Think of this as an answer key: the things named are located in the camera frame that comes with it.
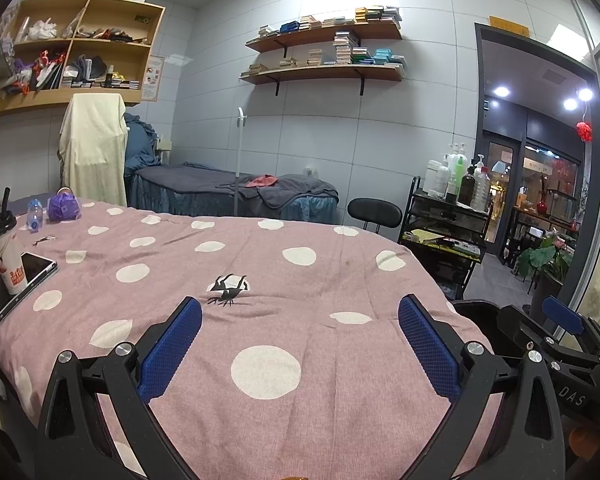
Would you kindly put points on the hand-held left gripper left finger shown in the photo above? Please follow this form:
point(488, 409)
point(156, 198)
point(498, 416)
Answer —
point(172, 345)

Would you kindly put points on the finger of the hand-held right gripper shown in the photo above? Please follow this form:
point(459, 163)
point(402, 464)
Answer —
point(522, 330)
point(562, 312)

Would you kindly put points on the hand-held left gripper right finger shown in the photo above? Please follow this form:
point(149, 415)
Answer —
point(427, 350)

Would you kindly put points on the dark brown trash bin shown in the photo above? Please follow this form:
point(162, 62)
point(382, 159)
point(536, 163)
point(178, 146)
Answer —
point(480, 320)

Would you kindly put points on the person's right hand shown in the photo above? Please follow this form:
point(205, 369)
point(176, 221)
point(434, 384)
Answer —
point(587, 430)

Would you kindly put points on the dark plant pot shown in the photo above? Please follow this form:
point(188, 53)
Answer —
point(547, 290)

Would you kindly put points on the green leafy plant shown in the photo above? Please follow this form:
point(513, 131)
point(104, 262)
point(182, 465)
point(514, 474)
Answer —
point(545, 257)

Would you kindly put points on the yellow paper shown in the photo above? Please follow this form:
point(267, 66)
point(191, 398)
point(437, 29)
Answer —
point(422, 236)

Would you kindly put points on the pink polka dot blanket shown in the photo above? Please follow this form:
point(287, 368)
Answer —
point(280, 410)

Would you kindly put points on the black trolley cart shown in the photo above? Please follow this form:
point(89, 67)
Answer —
point(445, 220)

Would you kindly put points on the glass door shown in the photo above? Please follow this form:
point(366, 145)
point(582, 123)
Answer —
point(502, 190)

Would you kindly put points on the black chair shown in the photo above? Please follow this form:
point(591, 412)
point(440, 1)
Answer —
point(375, 210)

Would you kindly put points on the clear pump bottle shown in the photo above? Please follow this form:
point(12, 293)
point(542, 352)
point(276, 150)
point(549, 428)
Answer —
point(481, 185)

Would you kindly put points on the dark brown bottle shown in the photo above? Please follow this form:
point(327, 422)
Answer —
point(466, 185)

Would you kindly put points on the grey covered massage bed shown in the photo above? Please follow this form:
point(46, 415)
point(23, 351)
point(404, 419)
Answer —
point(195, 190)

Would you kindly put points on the white-edged tablet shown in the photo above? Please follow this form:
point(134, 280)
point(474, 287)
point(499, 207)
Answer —
point(37, 265)

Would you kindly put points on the green bottle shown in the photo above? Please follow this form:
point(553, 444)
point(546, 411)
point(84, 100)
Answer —
point(460, 175)

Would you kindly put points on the white jar bottle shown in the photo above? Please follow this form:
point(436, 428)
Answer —
point(437, 180)

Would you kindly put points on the purple pouch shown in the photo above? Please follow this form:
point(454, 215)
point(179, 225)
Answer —
point(64, 206)

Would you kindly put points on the drink cup with black lid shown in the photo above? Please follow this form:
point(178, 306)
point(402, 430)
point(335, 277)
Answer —
point(10, 265)

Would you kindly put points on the red hanging ornament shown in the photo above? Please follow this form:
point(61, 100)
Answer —
point(584, 131)

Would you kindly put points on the red cloth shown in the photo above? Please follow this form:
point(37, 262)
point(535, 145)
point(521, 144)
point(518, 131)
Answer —
point(261, 181)

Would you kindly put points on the white pump bottle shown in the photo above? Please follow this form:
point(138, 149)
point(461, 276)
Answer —
point(454, 155)

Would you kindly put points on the small clear water bottle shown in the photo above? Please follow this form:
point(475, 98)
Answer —
point(35, 215)

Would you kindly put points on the white pole stand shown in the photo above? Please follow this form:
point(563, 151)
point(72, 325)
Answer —
point(238, 160)

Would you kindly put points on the blue bedding pile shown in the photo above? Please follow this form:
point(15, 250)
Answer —
point(140, 147)

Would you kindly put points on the ceiling light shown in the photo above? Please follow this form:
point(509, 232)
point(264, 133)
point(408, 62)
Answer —
point(585, 94)
point(570, 104)
point(501, 91)

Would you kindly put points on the cream cloth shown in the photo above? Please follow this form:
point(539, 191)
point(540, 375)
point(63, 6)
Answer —
point(92, 150)

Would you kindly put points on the row of small flat boxes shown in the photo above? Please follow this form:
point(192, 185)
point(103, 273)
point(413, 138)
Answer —
point(100, 84)

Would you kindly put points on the wooden cubby shelf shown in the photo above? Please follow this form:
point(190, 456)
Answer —
point(157, 60)

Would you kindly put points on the black cloth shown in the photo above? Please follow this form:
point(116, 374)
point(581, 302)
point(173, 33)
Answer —
point(90, 67)

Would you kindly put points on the yellow sign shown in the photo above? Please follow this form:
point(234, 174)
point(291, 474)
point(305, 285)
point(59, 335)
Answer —
point(509, 26)

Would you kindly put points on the colourful clutter pile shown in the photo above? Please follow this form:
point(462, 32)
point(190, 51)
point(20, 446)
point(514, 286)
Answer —
point(25, 75)

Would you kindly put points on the white plastic bag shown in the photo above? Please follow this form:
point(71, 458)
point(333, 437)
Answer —
point(42, 30)

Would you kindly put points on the beige wall box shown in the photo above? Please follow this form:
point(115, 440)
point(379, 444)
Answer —
point(165, 143)

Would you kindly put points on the wall notice poster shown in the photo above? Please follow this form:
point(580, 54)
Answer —
point(153, 79)

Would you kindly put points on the dark grey door frame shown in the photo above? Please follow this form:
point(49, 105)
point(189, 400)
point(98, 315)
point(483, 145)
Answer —
point(530, 40)

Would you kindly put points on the wall shelves with boxes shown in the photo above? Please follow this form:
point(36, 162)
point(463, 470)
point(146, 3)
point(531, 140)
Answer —
point(345, 47)

